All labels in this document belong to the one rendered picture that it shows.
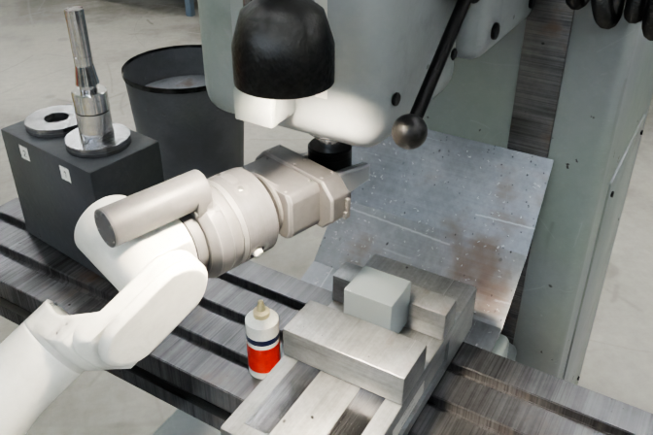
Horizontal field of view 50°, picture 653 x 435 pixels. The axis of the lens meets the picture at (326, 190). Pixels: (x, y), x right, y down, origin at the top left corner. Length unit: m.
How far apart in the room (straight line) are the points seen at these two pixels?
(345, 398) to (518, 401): 0.23
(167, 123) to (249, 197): 2.03
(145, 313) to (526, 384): 0.50
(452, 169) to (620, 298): 1.68
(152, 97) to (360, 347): 1.97
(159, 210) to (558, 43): 0.61
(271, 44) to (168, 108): 2.17
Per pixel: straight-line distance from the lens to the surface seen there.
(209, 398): 0.92
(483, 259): 1.08
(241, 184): 0.65
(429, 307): 0.83
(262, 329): 0.84
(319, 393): 0.78
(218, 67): 0.67
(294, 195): 0.67
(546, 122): 1.04
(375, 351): 0.77
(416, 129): 0.57
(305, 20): 0.47
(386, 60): 0.58
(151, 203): 0.59
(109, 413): 2.23
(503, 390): 0.92
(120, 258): 0.61
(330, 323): 0.80
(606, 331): 2.55
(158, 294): 0.59
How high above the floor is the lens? 1.60
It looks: 31 degrees down
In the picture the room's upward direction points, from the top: straight up
